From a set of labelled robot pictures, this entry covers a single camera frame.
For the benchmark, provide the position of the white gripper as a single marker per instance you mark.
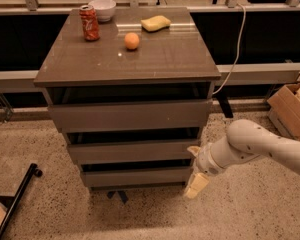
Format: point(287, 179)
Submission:
point(205, 161)

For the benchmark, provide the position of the grey bottom drawer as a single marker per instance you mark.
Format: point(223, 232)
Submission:
point(136, 177)

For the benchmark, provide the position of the grey drawer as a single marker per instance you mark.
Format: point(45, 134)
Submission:
point(131, 151)
point(136, 177)
point(130, 116)

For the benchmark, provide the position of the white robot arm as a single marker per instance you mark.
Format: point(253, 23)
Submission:
point(243, 142)

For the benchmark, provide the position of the grey top drawer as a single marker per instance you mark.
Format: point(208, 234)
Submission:
point(130, 116)

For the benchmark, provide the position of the grey middle drawer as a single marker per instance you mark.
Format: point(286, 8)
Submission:
point(131, 151)

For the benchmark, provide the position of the grey drawer cabinet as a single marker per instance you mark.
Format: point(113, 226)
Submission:
point(170, 65)

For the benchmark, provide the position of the cardboard box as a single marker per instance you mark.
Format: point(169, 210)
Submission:
point(285, 110)

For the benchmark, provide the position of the orange fruit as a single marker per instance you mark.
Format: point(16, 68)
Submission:
point(131, 41)

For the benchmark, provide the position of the yellow sponge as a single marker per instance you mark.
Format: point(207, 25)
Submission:
point(155, 23)

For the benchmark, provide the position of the white bowl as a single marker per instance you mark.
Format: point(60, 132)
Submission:
point(105, 9)

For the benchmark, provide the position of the red soda can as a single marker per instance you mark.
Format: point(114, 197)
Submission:
point(89, 22)

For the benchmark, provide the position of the black metal leg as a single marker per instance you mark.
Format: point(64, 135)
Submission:
point(11, 202)

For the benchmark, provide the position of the black bracket under rail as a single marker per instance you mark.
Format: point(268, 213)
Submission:
point(225, 106)

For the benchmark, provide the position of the grey metal window rail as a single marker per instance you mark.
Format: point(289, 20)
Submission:
point(242, 74)

